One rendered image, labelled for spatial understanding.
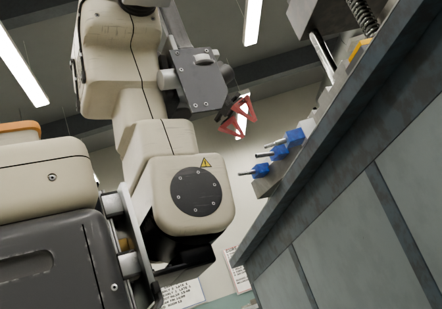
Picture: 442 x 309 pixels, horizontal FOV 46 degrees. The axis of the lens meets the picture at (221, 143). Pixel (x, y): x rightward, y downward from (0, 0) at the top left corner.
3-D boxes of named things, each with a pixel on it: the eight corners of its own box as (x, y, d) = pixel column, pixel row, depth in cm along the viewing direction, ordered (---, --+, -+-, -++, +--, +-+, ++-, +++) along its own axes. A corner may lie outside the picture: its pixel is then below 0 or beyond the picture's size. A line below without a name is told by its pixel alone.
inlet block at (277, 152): (264, 160, 130) (256, 142, 132) (255, 169, 134) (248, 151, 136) (304, 154, 137) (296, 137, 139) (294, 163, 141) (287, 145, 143)
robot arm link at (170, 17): (140, -19, 173) (147, -44, 164) (156, -19, 176) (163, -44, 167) (179, 89, 157) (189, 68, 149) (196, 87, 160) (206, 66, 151)
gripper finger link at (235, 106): (256, 123, 154) (234, 101, 155) (266, 111, 148) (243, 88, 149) (242, 135, 150) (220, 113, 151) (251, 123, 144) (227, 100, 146)
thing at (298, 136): (270, 152, 118) (261, 132, 120) (266, 161, 122) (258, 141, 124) (322, 137, 120) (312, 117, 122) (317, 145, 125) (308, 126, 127)
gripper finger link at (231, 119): (247, 135, 160) (226, 114, 161) (256, 123, 154) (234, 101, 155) (233, 146, 156) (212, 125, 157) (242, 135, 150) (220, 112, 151)
